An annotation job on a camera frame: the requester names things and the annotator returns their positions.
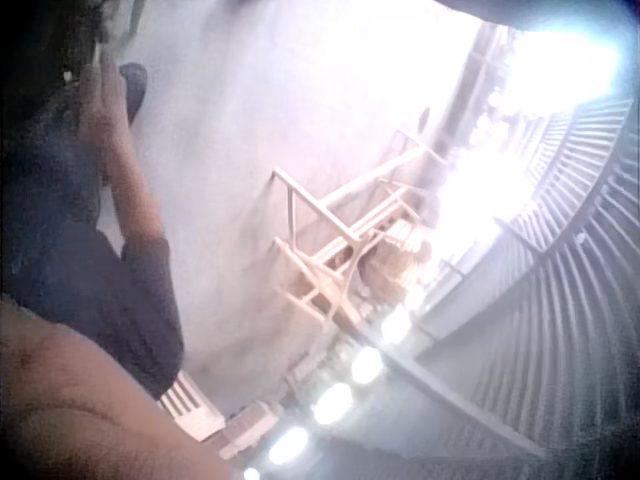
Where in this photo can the person's right hand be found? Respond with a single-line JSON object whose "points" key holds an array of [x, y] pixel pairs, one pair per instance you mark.
{"points": [[97, 87]]}

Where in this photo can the white wooden table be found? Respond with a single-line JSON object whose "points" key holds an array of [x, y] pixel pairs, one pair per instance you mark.
{"points": [[380, 175]]}

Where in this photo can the tan woven basket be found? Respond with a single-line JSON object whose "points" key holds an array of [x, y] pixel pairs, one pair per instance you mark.
{"points": [[395, 260]]}

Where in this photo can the white wooden crate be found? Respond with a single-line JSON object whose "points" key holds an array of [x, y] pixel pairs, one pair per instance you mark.
{"points": [[252, 432]]}

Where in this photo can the grey metal bar gate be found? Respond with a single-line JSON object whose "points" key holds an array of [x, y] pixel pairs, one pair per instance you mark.
{"points": [[550, 310]]}

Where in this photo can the dark metal post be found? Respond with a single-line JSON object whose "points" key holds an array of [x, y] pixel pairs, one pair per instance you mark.
{"points": [[467, 95]]}

